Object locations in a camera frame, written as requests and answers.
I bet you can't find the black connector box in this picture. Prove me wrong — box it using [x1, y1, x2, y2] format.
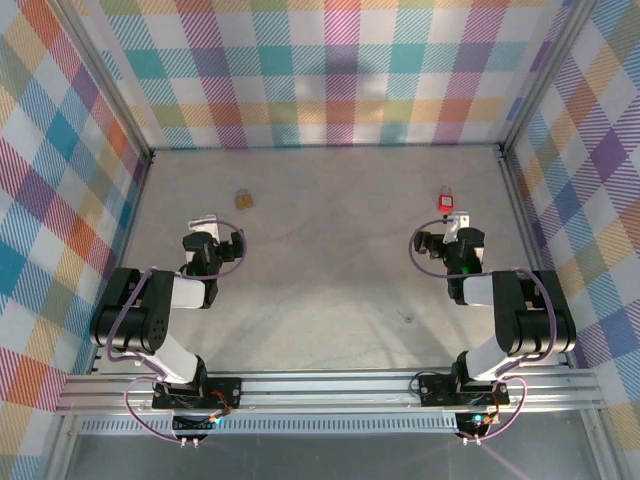
[455, 410, 503, 445]
[171, 413, 222, 448]

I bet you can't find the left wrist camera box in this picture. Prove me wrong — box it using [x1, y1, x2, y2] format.
[188, 214, 222, 243]

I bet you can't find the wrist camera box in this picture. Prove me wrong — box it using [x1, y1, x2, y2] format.
[188, 214, 222, 243]
[445, 211, 473, 246]

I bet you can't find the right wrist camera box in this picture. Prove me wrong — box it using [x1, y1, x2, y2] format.
[445, 211, 473, 246]

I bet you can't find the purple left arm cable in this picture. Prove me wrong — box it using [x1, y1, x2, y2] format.
[106, 218, 249, 445]

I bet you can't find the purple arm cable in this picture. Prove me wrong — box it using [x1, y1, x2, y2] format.
[408, 217, 561, 443]
[106, 218, 249, 445]

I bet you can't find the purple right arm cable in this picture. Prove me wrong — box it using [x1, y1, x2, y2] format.
[408, 217, 561, 443]

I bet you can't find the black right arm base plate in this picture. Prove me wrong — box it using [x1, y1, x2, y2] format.
[418, 373, 512, 408]

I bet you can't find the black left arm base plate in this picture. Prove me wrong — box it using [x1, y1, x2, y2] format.
[151, 376, 244, 412]

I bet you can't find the aluminium mounting rail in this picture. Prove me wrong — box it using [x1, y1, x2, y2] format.
[53, 368, 609, 415]

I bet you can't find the aluminium corner post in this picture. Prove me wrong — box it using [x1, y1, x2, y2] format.
[497, 0, 601, 159]
[59, 0, 155, 164]

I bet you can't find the slotted grey cable duct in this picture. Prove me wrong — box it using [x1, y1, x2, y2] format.
[74, 413, 464, 437]

